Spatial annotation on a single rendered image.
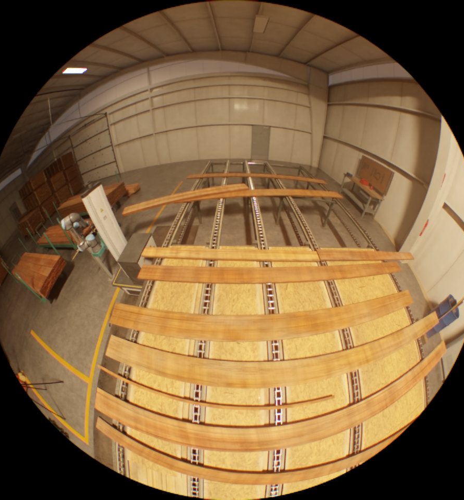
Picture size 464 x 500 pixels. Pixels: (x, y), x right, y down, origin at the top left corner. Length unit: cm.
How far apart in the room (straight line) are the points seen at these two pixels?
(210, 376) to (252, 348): 39
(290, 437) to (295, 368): 59
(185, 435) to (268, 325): 113
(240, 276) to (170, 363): 101
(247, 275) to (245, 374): 91
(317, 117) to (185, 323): 1058
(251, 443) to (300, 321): 109
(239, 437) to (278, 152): 1042
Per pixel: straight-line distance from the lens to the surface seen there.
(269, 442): 143
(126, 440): 170
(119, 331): 279
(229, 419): 137
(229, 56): 1037
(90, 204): 208
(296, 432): 146
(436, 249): 542
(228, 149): 979
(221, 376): 128
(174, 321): 143
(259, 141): 963
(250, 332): 133
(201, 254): 179
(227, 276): 157
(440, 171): 463
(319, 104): 1070
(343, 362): 157
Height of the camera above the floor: 216
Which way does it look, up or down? 45 degrees down
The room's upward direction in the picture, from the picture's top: 1 degrees counter-clockwise
